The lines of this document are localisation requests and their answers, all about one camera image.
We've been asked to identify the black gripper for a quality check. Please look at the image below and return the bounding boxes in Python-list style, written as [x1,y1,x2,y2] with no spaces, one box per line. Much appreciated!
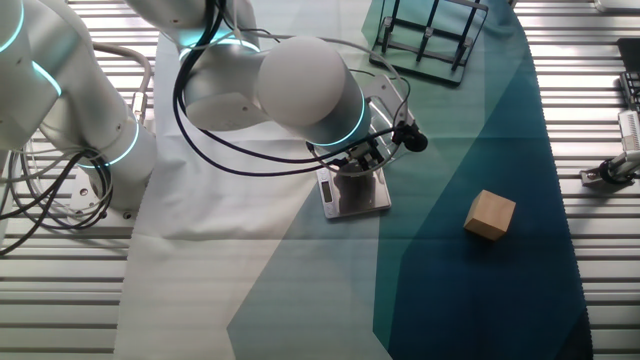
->
[327,139,387,174]

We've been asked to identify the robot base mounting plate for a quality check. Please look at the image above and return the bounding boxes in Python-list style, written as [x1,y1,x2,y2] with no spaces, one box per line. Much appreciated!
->
[69,169,139,221]

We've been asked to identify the silver digital kitchen scale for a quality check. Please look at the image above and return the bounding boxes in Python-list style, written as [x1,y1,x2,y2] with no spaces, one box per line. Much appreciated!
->
[316,164,393,220]

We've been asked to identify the wooden cube block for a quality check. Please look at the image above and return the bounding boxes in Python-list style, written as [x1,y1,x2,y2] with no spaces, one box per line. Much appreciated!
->
[463,189,517,242]

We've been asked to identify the teal white blue tablecloth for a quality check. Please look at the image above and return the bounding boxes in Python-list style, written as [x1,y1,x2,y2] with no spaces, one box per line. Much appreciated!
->
[113,0,594,360]

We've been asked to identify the black flat panel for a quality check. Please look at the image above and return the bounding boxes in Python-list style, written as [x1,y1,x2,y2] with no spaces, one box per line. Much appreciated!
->
[616,37,640,73]

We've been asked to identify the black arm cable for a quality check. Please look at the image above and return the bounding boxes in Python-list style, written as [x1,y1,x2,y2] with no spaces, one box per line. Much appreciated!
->
[172,0,430,179]

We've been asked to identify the black wire cup rack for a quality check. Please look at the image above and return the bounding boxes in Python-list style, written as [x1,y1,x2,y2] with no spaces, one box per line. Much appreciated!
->
[368,0,490,87]

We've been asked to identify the thick grey conduit hose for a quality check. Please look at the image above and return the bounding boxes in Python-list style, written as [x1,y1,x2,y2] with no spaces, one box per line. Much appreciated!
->
[87,40,154,124]

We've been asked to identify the small camera mount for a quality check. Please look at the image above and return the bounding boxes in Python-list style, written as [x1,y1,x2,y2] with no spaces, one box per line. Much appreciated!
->
[579,151,640,189]

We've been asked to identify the robot base cable bundle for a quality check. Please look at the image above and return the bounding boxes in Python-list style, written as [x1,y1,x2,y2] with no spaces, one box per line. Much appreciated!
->
[0,144,116,256]

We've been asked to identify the small silver camera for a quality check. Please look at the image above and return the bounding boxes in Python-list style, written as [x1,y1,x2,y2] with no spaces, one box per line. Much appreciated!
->
[618,110,640,153]

